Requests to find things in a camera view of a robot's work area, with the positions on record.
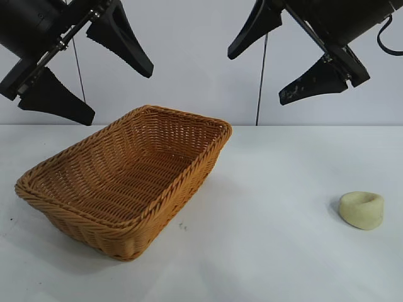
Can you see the brown woven wicker basket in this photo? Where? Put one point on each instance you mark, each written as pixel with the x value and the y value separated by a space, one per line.
pixel 126 176

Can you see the pale yellow egg yolk pastry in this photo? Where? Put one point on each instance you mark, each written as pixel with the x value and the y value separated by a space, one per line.
pixel 355 217

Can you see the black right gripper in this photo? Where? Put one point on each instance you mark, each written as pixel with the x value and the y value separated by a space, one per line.
pixel 346 19

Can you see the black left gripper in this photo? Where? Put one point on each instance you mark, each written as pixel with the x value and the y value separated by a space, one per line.
pixel 28 22

